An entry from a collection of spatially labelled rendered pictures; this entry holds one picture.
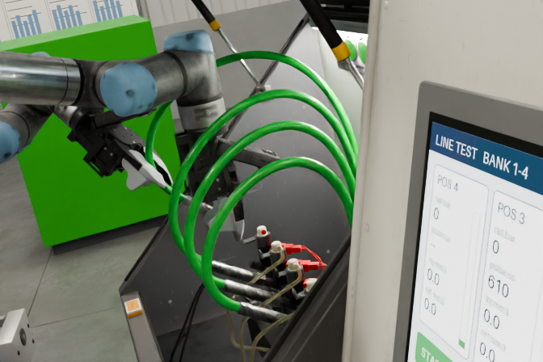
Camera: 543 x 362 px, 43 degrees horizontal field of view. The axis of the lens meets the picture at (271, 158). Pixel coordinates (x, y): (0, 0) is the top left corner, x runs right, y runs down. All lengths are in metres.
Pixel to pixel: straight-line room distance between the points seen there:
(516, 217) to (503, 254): 0.04
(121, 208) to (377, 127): 3.77
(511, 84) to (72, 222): 4.04
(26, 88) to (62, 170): 3.35
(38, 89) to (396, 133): 0.55
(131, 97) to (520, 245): 0.61
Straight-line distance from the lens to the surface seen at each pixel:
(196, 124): 1.11
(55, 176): 4.42
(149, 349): 1.32
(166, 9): 7.53
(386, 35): 0.78
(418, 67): 0.72
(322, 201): 1.60
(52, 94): 1.09
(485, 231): 0.62
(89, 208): 4.48
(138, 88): 1.02
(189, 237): 1.01
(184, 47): 1.08
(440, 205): 0.68
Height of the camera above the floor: 1.60
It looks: 17 degrees down
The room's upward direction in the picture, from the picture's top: 11 degrees counter-clockwise
